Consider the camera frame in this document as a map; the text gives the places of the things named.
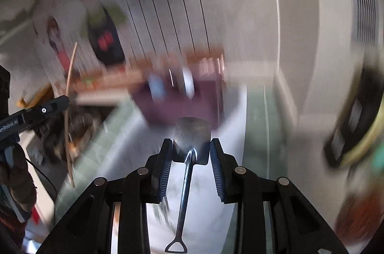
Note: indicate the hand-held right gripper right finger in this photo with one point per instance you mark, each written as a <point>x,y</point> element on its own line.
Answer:
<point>217,170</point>

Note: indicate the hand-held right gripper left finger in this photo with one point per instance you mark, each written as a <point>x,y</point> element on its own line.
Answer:
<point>166,170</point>

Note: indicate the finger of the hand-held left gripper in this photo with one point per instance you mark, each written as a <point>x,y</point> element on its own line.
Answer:
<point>45,110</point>

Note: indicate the metal shovel-shaped spoon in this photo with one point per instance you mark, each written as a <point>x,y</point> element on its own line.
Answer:
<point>192,137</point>

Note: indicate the wooden chopstick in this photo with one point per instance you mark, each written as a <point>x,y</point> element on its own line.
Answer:
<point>68,152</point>

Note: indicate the purple utensil holder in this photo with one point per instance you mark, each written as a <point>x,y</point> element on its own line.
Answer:
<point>168,110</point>

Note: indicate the blue-grey plastic spoon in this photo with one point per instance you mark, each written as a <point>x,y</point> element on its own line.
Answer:
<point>156,87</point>

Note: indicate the white plastic spoon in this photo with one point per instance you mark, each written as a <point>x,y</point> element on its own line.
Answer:
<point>188,83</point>

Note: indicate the person's left hand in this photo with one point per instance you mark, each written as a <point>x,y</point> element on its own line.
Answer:
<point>18,182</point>

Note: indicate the green checked tablecloth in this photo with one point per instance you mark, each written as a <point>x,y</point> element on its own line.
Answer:
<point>258,137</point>

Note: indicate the dark soy sauce bottle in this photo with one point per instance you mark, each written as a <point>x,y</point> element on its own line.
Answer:
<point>345,134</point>

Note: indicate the yellow-lidded chili flake jar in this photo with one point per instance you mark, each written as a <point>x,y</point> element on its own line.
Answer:
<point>360,218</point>

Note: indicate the cartoon wall poster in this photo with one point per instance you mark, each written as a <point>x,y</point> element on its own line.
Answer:
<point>150,17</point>

